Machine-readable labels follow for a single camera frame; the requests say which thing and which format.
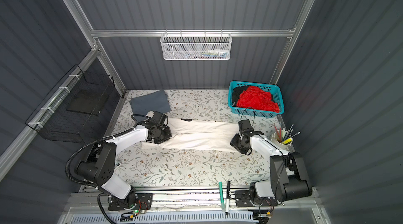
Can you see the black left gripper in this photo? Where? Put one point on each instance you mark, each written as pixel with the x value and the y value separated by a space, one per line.
pixel 169 134

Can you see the white pen cup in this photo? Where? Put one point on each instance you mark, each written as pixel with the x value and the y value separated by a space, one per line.
pixel 284 137

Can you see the black wire wall basket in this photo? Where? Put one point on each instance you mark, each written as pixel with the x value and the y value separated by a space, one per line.
pixel 78 111

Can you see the white bottle in mesh basket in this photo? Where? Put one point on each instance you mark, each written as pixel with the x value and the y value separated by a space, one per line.
pixel 221 53

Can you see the teal plastic basket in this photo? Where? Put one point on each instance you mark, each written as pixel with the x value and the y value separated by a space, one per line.
pixel 273 89

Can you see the white wire mesh basket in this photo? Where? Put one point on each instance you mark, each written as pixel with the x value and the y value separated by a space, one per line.
pixel 184 48

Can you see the green marker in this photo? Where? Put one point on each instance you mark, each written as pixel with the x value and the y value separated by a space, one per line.
pixel 221 193

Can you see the black marker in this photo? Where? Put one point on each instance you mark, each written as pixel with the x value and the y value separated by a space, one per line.
pixel 227 202

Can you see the folded grey-blue t-shirt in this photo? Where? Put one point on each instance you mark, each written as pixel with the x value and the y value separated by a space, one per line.
pixel 156 101

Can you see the red t-shirt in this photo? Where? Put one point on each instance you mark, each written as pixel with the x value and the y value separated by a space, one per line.
pixel 258 99

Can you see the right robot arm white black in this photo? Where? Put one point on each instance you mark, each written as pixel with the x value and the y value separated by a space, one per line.
pixel 288 178

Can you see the white t-shirt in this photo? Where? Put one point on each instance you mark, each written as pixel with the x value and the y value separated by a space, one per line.
pixel 198 135

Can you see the black t-shirt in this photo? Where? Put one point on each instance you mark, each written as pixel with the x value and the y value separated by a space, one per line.
pixel 237 91

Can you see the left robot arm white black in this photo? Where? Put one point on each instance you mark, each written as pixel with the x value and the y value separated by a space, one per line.
pixel 98 166

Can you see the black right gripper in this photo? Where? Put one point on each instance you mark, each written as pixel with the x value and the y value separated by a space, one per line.
pixel 234 142

